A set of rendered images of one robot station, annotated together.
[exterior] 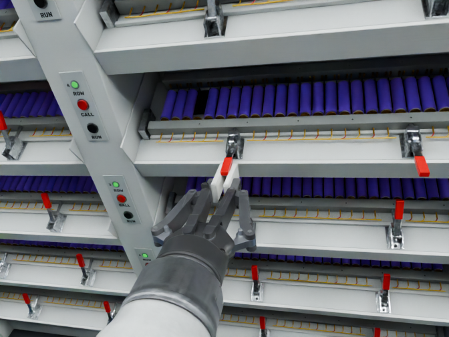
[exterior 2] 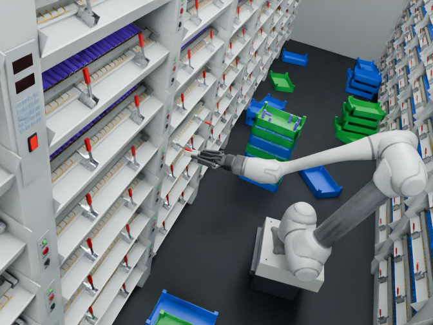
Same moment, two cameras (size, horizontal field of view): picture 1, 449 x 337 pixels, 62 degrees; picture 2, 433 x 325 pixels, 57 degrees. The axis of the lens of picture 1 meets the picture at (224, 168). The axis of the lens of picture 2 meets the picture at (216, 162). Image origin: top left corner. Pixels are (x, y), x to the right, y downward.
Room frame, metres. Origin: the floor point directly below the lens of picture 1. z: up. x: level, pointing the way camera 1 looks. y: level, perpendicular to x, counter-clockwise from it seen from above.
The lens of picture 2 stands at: (0.49, 1.47, 1.87)
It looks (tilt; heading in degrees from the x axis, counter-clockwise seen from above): 38 degrees down; 263
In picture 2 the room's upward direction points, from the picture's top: 13 degrees clockwise
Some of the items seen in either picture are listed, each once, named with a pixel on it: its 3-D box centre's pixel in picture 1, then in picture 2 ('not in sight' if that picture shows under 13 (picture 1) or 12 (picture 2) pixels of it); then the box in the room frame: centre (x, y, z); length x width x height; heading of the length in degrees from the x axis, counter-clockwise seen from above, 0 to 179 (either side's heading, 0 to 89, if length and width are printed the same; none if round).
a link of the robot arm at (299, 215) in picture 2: not in sight; (298, 223); (-0.15, 0.07, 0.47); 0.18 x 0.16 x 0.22; 90
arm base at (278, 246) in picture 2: not in sight; (289, 236); (-0.15, 0.04, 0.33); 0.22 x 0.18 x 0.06; 90
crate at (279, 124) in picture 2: not in sight; (279, 119); (-0.13, -0.81, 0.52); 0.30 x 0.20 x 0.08; 158
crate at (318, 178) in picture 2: not in sight; (319, 179); (-0.59, -0.86, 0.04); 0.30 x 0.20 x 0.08; 109
